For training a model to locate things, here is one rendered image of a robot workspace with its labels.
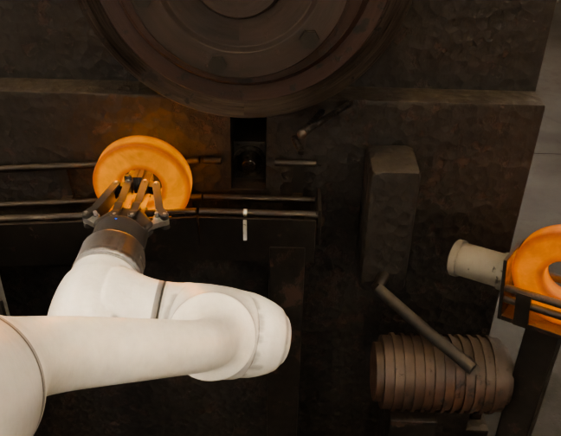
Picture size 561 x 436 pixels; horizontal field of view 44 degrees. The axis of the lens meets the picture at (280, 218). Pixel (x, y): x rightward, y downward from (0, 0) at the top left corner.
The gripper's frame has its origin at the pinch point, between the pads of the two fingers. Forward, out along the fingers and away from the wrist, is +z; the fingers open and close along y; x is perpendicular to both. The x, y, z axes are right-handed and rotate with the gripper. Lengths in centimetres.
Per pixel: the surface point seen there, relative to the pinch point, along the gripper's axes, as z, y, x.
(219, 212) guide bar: -2.9, 12.5, -5.2
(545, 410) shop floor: 18, 88, -78
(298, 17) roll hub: -8.9, 24.3, 29.3
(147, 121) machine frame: 7.2, 0.1, 5.6
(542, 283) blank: -17, 61, -7
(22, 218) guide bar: -2.9, -19.9, -7.4
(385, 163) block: -0.6, 38.8, 3.4
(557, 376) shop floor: 30, 95, -78
